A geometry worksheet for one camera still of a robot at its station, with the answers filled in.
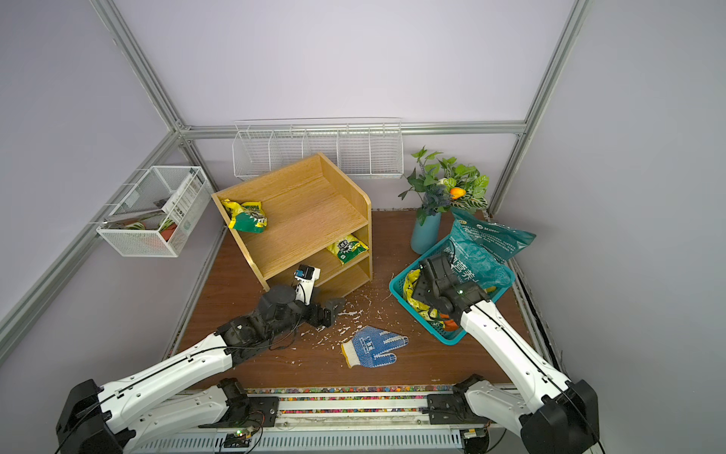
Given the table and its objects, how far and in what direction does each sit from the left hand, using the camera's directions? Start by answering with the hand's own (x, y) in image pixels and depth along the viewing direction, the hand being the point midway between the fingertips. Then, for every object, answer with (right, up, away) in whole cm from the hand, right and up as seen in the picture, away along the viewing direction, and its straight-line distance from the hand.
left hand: (331, 297), depth 76 cm
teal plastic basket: (+31, -10, +7) cm, 33 cm away
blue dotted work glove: (+10, -17, +9) cm, 21 cm away
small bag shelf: (+4, +13, +9) cm, 16 cm away
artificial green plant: (+30, +31, +3) cm, 44 cm away
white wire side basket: (-47, +22, 0) cm, 52 cm away
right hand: (+25, +1, +6) cm, 26 cm away
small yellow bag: (+22, +1, +9) cm, 23 cm away
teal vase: (+29, +16, +24) cm, 41 cm away
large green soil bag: (+40, +12, 0) cm, 42 cm away
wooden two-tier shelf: (-7, +23, +2) cm, 24 cm away
